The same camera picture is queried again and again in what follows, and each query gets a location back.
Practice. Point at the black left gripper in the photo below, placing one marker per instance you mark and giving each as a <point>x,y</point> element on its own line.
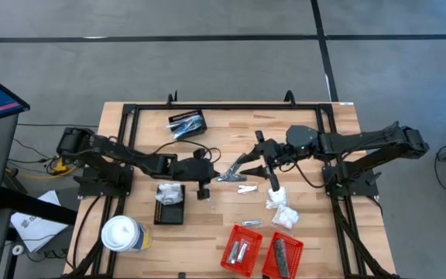
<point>192,170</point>

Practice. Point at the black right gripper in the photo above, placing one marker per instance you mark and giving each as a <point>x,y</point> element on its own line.
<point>275,155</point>

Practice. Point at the clear vanity kit bag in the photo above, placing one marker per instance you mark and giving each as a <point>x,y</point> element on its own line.
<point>277,197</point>
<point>167,188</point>
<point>285,217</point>
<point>172,198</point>

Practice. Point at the blue white toothbrush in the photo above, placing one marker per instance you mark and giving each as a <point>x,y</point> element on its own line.
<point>184,121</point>
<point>188,131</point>

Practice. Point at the black plastic slotted basket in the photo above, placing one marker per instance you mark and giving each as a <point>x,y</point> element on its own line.
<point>169,215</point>
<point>197,135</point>

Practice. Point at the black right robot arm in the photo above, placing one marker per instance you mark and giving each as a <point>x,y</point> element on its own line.
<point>362,139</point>

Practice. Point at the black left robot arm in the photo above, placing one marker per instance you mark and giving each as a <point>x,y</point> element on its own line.
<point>130,155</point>

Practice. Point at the small white packet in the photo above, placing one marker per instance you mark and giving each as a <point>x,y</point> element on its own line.
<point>247,189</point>

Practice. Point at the clear plastic wrapper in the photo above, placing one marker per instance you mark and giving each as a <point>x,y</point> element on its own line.
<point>212,202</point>

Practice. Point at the black table clamp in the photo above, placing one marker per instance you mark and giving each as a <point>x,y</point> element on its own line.
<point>174,98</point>
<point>290,97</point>

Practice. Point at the red plastic slotted basket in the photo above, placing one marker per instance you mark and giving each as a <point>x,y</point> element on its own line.
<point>296,255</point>
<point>246,269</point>

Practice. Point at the white-lidded wipes canister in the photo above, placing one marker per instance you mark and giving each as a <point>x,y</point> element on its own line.
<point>122,232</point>

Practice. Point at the white table label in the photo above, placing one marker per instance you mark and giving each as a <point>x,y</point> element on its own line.
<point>346,103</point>

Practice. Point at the black power adapter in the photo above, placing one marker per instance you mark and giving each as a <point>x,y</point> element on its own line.
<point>66,160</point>

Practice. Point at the black desk beam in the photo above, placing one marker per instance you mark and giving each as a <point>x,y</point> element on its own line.
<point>33,205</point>

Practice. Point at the white paper sheet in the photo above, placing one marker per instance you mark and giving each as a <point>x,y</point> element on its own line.
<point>33,232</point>

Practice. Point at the white tape roll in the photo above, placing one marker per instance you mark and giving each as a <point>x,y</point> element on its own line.
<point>13,250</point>

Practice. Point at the black aluminium table frame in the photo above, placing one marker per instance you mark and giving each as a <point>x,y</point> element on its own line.
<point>227,106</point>

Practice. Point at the small table-edge camera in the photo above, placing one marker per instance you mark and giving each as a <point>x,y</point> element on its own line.
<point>182,276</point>

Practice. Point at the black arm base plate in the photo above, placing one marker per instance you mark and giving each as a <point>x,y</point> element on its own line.
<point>366,190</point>
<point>91,188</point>

